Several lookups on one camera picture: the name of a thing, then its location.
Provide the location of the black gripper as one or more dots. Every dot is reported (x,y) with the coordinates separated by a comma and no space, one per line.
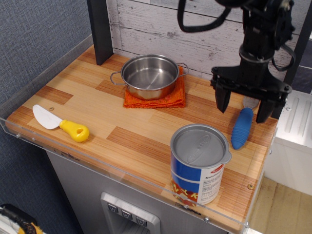
(251,78)

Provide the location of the blue handled metal fork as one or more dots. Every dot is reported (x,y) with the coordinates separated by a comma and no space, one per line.
(243,123)

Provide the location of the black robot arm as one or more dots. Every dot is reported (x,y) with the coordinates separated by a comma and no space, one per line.
(267,27)

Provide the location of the stainless steel pot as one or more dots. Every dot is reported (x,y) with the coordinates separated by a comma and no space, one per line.
(150,76)

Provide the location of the orange folded cloth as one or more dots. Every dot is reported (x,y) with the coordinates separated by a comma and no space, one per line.
(172,97)

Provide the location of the blue labelled soup can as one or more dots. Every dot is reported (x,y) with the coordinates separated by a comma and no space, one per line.
(199,154)

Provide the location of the white toy sink unit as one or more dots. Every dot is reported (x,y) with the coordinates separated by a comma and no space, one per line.
(289,161)

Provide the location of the toy fridge dispenser panel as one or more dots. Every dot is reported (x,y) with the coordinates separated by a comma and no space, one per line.
(125,218)

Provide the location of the yellow and black object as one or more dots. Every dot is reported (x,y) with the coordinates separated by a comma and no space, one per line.
(15,221)

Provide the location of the dark vertical post right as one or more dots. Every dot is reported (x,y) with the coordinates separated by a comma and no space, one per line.
(302,21)

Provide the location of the dark vertical post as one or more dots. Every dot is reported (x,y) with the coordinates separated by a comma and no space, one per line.
(101,32)
(302,21)

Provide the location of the dark vertical post left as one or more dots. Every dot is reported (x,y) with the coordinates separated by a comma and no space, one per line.
(101,32)

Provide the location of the yellow handled white toy knife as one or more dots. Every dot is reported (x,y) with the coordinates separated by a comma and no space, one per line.
(45,118)

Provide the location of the clear acrylic guard rail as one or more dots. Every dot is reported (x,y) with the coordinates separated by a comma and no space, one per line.
(127,153)

